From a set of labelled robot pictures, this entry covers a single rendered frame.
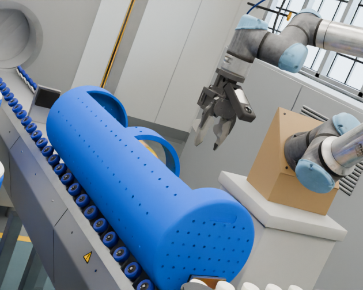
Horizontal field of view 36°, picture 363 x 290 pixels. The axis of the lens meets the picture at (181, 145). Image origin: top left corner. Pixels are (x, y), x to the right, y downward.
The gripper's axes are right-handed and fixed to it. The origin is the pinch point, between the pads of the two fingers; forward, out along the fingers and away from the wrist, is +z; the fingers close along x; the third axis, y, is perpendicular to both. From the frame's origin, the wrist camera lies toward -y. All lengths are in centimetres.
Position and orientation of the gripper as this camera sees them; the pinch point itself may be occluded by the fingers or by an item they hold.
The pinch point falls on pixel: (208, 145)
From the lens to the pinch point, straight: 151.9
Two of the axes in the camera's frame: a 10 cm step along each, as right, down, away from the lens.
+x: -8.0, -1.8, -5.7
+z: -3.7, 9.0, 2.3
